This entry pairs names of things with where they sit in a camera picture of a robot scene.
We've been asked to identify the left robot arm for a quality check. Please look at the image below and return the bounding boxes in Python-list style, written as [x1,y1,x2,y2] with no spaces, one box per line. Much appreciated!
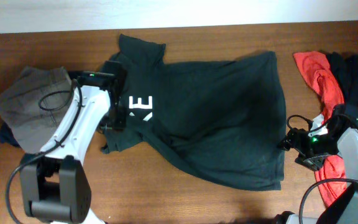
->
[17,61,127,223]

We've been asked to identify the grey folded trousers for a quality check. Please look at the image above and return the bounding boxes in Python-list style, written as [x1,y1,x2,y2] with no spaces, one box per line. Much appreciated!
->
[0,66,74,154]

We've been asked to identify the right black cable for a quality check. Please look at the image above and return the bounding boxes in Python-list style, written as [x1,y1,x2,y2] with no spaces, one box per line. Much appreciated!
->
[286,114,358,224]

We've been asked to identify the black garment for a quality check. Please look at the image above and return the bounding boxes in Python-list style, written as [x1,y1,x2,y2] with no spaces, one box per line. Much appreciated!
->
[326,52,358,107]

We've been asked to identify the navy blue folded garment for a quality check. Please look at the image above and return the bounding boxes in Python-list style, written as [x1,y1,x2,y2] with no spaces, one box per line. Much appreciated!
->
[0,70,83,147]

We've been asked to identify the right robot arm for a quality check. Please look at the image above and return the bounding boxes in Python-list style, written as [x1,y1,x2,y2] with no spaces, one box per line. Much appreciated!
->
[272,104,358,224]

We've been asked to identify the dark green Nike t-shirt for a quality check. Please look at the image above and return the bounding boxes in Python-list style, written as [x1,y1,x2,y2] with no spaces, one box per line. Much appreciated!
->
[102,35,286,191]

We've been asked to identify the red garment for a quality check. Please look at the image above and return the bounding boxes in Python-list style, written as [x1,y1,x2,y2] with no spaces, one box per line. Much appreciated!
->
[293,51,346,207]

